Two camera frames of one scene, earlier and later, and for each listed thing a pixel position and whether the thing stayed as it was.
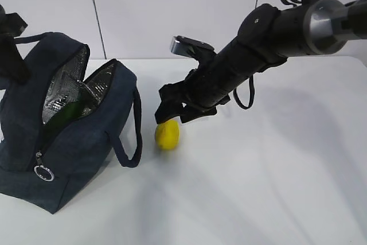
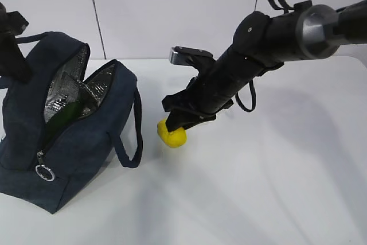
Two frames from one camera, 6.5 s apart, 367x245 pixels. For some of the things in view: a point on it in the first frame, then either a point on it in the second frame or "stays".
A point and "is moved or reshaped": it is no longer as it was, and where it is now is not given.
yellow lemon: (167, 134) is moved or reshaped
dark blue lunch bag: (58, 126) stays
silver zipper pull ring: (42, 171) stays
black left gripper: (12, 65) stays
